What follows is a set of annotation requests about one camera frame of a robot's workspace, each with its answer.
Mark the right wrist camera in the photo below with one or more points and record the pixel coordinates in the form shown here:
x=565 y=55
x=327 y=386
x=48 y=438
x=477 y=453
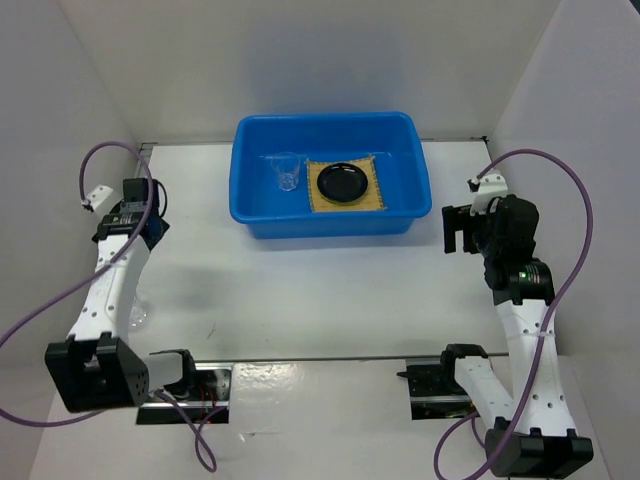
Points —
x=485 y=189

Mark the bamboo placemat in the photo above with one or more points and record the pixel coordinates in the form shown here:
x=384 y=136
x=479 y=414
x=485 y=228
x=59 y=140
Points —
x=373 y=200

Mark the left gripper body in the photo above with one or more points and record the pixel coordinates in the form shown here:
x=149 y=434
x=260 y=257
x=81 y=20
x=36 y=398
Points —
x=163 y=224

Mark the green plastic plate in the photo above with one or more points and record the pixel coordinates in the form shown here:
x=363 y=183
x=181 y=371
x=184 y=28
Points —
x=341 y=203

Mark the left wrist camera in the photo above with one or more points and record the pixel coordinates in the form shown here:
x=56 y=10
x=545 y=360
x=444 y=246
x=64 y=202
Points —
x=100 y=200

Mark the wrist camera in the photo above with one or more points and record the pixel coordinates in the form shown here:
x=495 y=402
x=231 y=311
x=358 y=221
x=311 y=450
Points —
x=100 y=200
x=485 y=189

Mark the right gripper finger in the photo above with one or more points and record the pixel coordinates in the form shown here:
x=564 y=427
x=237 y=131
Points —
x=451 y=217
x=472 y=226

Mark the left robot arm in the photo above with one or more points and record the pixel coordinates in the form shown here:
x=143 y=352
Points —
x=95 y=368

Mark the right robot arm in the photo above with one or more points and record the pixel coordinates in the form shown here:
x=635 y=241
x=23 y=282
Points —
x=530 y=433

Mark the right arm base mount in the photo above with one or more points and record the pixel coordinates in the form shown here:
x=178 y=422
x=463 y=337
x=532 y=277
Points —
x=431 y=395

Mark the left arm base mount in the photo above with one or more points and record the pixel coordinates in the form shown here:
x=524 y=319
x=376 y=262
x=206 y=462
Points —
x=212 y=390

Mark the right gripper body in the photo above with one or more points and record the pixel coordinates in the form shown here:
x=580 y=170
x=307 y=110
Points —
x=490 y=243

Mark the black round plate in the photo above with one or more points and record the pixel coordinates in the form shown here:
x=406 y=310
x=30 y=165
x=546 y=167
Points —
x=342 y=181

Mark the blue plastic bin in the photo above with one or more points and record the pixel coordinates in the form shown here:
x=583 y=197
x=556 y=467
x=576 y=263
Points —
x=256 y=201

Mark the clear plastic cup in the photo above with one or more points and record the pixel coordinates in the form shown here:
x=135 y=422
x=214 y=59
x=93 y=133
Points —
x=286 y=166
x=139 y=313

